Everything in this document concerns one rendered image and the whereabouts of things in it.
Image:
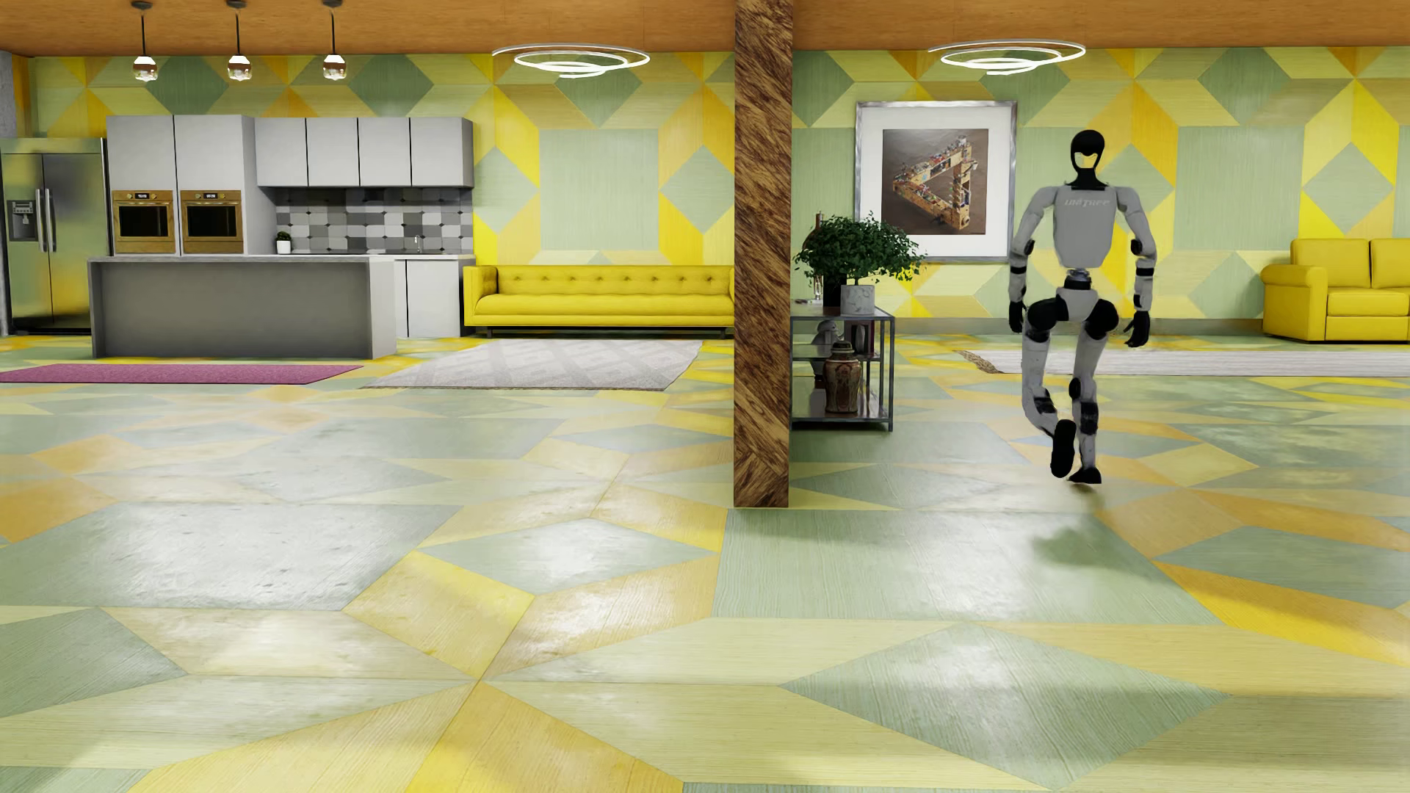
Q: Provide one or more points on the yellow cushioned sofa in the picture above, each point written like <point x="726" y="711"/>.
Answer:
<point x="1338" y="289"/>

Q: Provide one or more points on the grey upper kitchen cabinets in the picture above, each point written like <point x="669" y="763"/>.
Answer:
<point x="364" y="151"/>

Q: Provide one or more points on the stainless steel refrigerator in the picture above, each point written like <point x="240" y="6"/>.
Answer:
<point x="52" y="237"/>

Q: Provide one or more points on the wooden pillar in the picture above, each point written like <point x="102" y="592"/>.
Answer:
<point x="762" y="253"/>

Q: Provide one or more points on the pendant lamp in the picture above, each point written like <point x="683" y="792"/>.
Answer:
<point x="144" y="61"/>
<point x="334" y="61"/>
<point x="239" y="61"/>

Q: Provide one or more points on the framed wall picture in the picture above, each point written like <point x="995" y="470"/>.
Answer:
<point x="936" y="180"/>

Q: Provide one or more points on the right robot leg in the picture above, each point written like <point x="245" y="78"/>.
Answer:
<point x="1037" y="363"/>

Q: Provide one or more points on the robot leg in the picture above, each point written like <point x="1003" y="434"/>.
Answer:
<point x="1037" y="363"/>
<point x="1092" y="374"/>

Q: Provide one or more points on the grey kitchen island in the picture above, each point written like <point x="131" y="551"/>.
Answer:
<point x="242" y="306"/>

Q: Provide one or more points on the brown ceramic jar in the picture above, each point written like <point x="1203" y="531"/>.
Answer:
<point x="843" y="380"/>

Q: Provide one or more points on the black robot head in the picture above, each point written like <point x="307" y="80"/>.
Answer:
<point x="1087" y="154"/>

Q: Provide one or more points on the grey robot torso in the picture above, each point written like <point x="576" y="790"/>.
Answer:
<point x="1085" y="226"/>

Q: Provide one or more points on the long yellow tufted sofa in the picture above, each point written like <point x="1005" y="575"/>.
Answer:
<point x="600" y="295"/>

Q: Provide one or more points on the beige rug with fringe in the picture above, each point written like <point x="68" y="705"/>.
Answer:
<point x="1212" y="361"/>

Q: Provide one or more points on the purple rug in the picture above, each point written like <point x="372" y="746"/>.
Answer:
<point x="176" y="373"/>

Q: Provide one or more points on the green potted plant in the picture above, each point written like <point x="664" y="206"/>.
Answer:
<point x="857" y="251"/>

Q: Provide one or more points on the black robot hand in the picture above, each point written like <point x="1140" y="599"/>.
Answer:
<point x="1138" y="328"/>
<point x="1016" y="316"/>

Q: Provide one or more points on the grey tall oven cabinet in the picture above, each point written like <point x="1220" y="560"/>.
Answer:
<point x="176" y="154"/>

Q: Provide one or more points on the glass metal shelf unit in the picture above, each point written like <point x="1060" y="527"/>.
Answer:
<point x="870" y="374"/>

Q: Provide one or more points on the grey patterned rug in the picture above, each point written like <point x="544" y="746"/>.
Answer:
<point x="540" y="363"/>

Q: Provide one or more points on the left robot leg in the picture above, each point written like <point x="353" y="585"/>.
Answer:
<point x="1092" y="374"/>

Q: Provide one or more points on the white lower kitchen cabinet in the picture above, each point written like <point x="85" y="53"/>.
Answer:
<point x="432" y="297"/>

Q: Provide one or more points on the built-in wall oven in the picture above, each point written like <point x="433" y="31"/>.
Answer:
<point x="143" y="221"/>
<point x="212" y="221"/>

